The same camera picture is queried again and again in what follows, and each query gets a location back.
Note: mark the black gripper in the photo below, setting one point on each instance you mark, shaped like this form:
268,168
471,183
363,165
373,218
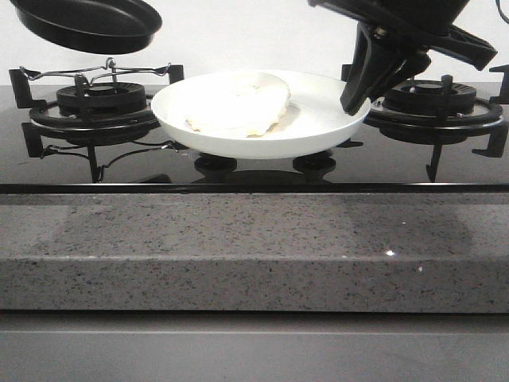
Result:
379,64

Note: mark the fried egg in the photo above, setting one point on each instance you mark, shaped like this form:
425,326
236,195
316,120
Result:
237,104

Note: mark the white ceramic plate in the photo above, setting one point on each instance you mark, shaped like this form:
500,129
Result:
314,120

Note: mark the black frying pan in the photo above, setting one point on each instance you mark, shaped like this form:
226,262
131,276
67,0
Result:
101,27

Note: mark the right black gas burner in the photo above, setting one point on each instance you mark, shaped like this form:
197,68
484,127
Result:
425,97

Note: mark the black gas burner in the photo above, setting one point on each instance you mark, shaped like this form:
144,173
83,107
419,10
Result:
425,97
103,99

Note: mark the right black pan support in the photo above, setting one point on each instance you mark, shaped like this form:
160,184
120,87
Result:
441,130

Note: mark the black pan support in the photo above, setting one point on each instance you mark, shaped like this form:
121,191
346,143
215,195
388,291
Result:
91,119
441,130

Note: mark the left black gas burner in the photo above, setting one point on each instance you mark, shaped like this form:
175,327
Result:
103,99

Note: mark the left black pan support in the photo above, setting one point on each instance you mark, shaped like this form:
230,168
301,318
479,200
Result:
91,119

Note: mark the black glass cooktop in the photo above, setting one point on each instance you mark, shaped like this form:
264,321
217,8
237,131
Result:
373,161

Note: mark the grey cabinet drawer front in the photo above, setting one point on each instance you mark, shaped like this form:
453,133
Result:
253,347

